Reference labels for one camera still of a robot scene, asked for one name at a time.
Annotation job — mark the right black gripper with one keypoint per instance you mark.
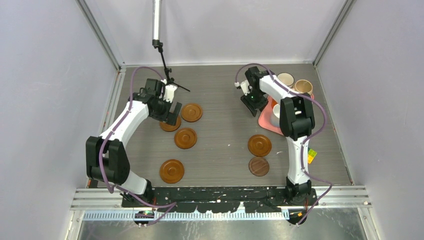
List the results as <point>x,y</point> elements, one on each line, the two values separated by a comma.
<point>248,103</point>

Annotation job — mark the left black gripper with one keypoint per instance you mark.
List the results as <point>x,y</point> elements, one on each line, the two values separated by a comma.
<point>170,118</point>

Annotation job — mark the brown wooden coaster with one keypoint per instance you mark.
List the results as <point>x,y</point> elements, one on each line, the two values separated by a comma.
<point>191,112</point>
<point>185,138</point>
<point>172,171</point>
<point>259,145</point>
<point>171,128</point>

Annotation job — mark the pink plastic tray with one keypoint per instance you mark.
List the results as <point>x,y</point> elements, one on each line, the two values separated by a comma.
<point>268,121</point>

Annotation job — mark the dark walnut wooden coaster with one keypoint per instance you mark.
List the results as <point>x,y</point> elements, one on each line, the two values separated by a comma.
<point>258,166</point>

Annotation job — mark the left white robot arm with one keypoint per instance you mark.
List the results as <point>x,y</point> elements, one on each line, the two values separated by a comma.
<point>106,157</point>

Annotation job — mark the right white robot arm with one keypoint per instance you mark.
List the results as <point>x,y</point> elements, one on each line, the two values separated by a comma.
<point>298,183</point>

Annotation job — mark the white ceramic mug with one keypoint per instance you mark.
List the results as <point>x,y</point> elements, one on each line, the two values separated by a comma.
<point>275,116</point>

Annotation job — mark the cream ceramic mug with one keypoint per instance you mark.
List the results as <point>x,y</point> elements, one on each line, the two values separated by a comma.
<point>286,78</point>

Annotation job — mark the beige ceramic mug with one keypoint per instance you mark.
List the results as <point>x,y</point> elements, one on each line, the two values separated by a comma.
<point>303,86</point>

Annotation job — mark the colourful cube block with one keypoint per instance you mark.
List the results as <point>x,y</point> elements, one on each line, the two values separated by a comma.
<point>311,154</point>

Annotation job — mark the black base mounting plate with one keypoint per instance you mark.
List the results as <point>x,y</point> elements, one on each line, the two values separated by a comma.
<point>256,199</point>

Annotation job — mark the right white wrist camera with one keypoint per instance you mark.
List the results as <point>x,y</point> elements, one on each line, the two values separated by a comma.
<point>244,86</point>

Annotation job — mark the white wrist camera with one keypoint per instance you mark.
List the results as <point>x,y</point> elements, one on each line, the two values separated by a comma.
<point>169,92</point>
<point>244,86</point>

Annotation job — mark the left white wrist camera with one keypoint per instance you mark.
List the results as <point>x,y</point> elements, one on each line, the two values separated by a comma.
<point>169,92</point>

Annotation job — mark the aluminium frame rail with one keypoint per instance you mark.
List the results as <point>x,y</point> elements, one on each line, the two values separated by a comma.
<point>99,204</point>

